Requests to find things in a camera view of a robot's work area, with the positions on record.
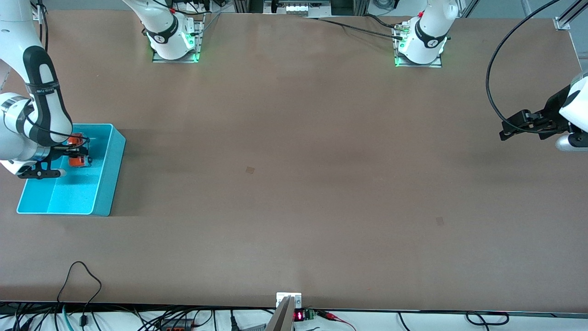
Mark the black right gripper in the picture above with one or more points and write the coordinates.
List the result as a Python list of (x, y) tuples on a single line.
[(69, 148)]

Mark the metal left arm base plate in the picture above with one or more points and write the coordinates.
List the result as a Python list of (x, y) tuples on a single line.
[(418, 65)]

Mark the aluminium frame post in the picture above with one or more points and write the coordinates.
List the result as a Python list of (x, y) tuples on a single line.
[(466, 7)]

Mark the aluminium corner bracket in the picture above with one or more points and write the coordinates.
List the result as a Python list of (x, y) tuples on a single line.
[(562, 23)]

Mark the aluminium frame corner profile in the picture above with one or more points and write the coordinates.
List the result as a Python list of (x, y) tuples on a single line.
[(36, 11)]

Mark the blue plastic box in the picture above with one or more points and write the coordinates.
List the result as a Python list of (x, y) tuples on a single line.
[(73, 197)]

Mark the white bracket plate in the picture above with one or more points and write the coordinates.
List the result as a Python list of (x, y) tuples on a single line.
[(281, 296)]

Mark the red clip lead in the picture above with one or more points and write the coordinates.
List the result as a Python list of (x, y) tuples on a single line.
[(328, 315)]

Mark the white lit device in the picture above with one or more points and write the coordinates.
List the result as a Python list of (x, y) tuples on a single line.
[(303, 8)]

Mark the orange toy bus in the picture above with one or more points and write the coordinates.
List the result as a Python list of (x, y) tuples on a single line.
[(77, 161)]

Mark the aluminium side rail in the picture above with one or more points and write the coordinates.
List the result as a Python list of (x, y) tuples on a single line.
[(3, 73)]

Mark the grey metal mount beam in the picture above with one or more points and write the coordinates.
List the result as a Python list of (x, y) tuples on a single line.
[(282, 317)]

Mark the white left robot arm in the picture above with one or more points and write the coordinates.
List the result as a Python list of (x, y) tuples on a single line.
[(427, 32)]

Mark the red LED display module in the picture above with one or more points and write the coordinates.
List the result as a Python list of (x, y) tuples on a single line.
[(299, 316)]

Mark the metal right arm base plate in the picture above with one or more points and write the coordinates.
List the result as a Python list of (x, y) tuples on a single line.
[(200, 32)]

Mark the grey power strip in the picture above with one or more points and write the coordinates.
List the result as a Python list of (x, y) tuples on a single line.
[(177, 325)]

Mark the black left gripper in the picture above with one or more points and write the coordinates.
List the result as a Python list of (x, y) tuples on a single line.
[(552, 108)]

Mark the metal equipment rack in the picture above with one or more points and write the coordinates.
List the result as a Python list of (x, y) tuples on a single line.
[(248, 5)]

